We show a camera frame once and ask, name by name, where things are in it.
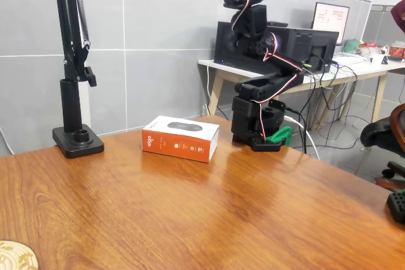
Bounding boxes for white wall cable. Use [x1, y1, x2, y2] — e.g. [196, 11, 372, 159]
[0, 127, 15, 156]

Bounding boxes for white hanging desk cable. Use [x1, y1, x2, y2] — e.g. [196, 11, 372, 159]
[204, 61, 212, 116]

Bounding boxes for tangled black desk cables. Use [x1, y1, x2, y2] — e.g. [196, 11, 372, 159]
[297, 54, 380, 150]

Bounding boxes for red tin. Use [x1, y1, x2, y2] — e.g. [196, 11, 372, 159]
[388, 44, 405, 59]

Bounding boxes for monitor with white screen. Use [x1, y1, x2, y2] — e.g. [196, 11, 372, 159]
[311, 1, 351, 46]

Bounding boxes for black perforated arm base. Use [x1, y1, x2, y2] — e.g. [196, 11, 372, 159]
[385, 188, 405, 224]

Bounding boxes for black power cable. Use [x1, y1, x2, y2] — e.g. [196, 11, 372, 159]
[284, 105, 308, 154]

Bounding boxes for person in maroon clothing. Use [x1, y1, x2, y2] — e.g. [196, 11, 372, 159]
[390, 0, 405, 34]

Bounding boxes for green table clamp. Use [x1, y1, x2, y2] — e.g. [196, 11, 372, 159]
[265, 126, 292, 147]

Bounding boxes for white orange mouse box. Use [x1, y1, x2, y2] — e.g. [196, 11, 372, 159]
[141, 115, 220, 164]

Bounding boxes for black stand clamp base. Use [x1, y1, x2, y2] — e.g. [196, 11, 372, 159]
[52, 78, 105, 159]

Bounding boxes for round wooden coaster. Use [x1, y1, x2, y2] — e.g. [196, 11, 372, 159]
[0, 240, 39, 270]

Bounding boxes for black office chair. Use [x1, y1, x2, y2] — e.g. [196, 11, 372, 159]
[359, 102, 405, 190]

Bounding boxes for white power cable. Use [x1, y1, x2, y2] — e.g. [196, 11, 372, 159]
[283, 115, 321, 161]

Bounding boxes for white desk wooden legs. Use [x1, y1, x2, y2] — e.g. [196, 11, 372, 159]
[197, 51, 405, 132]

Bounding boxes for red white servo cable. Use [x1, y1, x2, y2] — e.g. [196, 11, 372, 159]
[232, 0, 304, 141]

